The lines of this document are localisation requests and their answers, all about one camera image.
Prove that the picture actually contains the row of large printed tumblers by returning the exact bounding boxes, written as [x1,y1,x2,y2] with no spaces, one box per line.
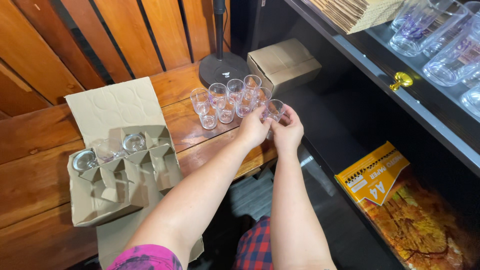
[389,0,480,119]

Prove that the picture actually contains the small clear drinking glass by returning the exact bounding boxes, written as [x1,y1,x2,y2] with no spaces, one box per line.
[72,150,99,172]
[264,99,286,123]
[95,138,126,163]
[122,133,146,154]

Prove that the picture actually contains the cluster of clear glasses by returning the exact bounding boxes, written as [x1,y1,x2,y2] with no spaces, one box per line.
[190,74,273,130]

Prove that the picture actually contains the black stand with round base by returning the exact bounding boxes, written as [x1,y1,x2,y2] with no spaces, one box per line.
[198,0,250,88]

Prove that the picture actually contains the open cardboard carton with dividers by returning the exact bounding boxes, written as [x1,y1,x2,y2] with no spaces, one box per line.
[64,77,205,270]

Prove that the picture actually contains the person's right hand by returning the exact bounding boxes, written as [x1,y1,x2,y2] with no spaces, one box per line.
[270,104,305,155]

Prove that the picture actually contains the yellow printer paper ream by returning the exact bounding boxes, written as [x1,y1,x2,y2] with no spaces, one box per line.
[334,140,474,270]

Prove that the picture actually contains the red blue plaid shorts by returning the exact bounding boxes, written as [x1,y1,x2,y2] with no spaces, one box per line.
[232,215,273,270]

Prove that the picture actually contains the black cabinet with shelf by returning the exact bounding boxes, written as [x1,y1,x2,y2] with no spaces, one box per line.
[229,0,480,270]

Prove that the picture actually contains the person's left hand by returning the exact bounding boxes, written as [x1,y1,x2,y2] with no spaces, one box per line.
[237,106,273,150]

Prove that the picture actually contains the gold cabinet knob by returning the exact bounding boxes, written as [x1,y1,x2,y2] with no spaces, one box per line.
[389,71,414,92]

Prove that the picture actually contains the closed brown cardboard box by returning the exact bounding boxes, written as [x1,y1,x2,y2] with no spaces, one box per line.
[246,37,323,97]

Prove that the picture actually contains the pink black shirt sleeve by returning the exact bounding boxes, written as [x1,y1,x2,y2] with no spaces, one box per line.
[106,244,184,270]

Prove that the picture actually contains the stack of brown paper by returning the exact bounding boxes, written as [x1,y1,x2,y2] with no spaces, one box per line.
[307,0,406,35]

